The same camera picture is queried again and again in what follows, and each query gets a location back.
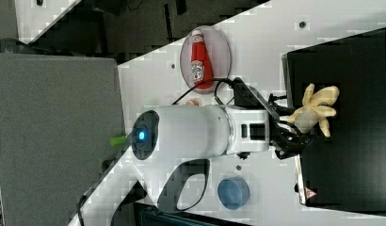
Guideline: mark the peeled yellow toy banana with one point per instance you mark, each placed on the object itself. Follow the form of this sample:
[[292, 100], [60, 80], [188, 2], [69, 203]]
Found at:
[[316, 108]]

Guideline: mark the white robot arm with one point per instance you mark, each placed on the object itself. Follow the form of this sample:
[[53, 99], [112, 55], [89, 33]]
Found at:
[[170, 145]]

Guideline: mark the grey round plate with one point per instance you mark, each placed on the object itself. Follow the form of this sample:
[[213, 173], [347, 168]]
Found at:
[[218, 51]]

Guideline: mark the red ketchup bottle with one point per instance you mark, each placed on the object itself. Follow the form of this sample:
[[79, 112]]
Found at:
[[201, 67]]

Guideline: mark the black toaster oven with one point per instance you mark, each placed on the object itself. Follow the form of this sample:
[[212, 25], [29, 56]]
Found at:
[[345, 171]]

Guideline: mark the blue bowl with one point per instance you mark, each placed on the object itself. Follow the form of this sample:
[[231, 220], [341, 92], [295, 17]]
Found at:
[[233, 192]]

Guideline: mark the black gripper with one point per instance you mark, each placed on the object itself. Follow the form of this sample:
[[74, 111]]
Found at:
[[283, 135]]

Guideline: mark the orange slice toy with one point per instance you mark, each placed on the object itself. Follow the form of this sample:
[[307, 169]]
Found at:
[[192, 102]]

